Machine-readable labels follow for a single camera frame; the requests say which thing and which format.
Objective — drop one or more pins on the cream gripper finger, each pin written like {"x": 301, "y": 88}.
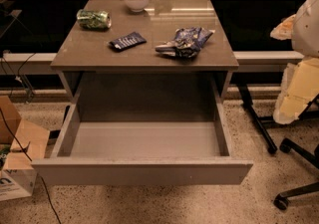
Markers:
{"x": 299, "y": 87}
{"x": 283, "y": 31}

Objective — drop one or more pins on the blue chip bag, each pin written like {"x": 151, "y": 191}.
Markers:
{"x": 186, "y": 43}

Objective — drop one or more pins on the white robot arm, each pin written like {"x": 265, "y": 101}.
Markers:
{"x": 305, "y": 34}

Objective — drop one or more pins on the grey cabinet with top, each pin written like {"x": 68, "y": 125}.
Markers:
{"x": 90, "y": 50}

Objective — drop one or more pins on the open grey top drawer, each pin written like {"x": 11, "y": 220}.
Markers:
{"x": 144, "y": 130}

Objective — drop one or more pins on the black metal stand legs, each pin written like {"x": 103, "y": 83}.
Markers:
{"x": 262, "y": 121}

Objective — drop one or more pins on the small dark blue snack packet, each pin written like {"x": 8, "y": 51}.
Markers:
{"x": 128, "y": 41}

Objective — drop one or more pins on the green soda can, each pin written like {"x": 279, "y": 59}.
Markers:
{"x": 94, "y": 20}

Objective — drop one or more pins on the brown cardboard box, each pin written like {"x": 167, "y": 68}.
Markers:
{"x": 21, "y": 142}

